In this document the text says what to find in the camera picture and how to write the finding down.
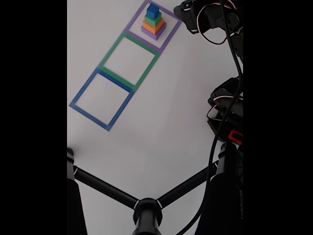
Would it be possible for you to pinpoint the purple block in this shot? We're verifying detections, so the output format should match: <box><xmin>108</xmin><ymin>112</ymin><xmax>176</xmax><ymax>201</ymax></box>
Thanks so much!
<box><xmin>141</xmin><ymin>22</ymin><xmax>167</xmax><ymax>41</ymax></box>

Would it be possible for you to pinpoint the green block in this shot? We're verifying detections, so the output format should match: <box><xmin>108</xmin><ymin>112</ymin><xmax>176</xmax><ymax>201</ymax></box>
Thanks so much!
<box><xmin>144</xmin><ymin>11</ymin><xmax>162</xmax><ymax>27</ymax></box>

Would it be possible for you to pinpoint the orange block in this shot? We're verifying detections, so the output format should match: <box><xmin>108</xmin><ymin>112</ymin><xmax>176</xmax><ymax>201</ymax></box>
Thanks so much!
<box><xmin>142</xmin><ymin>17</ymin><xmax>165</xmax><ymax>35</ymax></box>

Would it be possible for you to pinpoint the black camera tripod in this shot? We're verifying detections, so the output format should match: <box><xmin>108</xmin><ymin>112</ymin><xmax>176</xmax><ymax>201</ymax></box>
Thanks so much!
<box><xmin>67</xmin><ymin>141</ymin><xmax>244</xmax><ymax>235</ymax></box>

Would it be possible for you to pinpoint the red clamp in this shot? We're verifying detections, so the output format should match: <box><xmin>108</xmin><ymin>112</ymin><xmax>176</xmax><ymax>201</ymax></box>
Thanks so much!
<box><xmin>228</xmin><ymin>129</ymin><xmax>244</xmax><ymax>145</ymax></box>

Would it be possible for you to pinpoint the small blue cube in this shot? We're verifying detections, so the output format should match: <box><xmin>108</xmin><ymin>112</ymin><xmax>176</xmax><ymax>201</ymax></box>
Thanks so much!
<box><xmin>146</xmin><ymin>2</ymin><xmax>160</xmax><ymax>19</ymax></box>

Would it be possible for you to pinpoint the green tape square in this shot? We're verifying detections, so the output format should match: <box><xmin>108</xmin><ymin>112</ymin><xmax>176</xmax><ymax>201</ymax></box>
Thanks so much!
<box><xmin>97</xmin><ymin>31</ymin><xmax>161</xmax><ymax>92</ymax></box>

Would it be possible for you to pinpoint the blue tape square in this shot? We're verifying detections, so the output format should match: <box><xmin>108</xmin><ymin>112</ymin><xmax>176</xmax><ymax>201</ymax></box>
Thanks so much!
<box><xmin>69</xmin><ymin>68</ymin><xmax>135</xmax><ymax>132</ymax></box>

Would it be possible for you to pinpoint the purple tape square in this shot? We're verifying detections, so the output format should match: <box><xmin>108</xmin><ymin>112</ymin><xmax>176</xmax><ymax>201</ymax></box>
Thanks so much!
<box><xmin>124</xmin><ymin>0</ymin><xmax>183</xmax><ymax>54</ymax></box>

